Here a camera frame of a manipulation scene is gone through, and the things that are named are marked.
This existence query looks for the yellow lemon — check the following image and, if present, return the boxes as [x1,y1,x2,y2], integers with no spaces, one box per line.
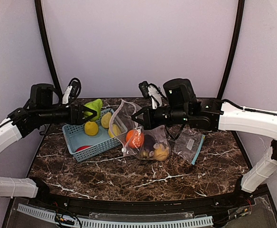
[84,121,99,136]

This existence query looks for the green apple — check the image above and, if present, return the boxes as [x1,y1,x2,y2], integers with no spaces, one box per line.
[84,99,103,122]

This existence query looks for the orange tangerine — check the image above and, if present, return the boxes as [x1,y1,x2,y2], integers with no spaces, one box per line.
[126,129,145,149]

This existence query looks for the purple eggplant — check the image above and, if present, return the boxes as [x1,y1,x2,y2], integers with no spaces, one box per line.
[143,134,157,156]

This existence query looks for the large pink zip bag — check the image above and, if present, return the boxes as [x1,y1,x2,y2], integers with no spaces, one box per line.
[109,100,171,162]

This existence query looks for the small blue zip bag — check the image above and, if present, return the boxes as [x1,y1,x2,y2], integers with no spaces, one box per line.
[173,129,205,165]

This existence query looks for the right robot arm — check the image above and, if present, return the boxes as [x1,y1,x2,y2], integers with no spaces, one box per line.
[131,78,277,193]

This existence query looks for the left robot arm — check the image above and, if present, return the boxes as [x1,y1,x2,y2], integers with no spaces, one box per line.
[0,78,97,198]

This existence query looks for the blue plastic basket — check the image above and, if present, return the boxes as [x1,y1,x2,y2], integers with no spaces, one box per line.
[62,119,121,162]

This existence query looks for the red chili pepper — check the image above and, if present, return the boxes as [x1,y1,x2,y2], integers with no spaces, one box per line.
[75,145,91,152]

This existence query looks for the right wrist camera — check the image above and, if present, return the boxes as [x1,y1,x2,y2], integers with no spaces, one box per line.
[138,81,166,109]

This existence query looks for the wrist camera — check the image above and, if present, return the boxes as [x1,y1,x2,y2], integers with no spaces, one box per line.
[138,81,166,109]
[62,77,82,106]

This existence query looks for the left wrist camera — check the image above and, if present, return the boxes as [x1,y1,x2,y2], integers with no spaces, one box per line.
[62,77,82,106]

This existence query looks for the left black frame post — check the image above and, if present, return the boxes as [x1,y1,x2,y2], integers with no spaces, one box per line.
[34,0,63,96]

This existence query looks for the black frame post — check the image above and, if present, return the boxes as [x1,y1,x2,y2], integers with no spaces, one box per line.
[34,0,63,96]
[216,0,245,99]

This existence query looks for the white cable duct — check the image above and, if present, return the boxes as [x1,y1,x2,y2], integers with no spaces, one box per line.
[17,204,213,228]

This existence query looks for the right black frame post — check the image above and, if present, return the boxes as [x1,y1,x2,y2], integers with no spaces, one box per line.
[216,0,245,99]

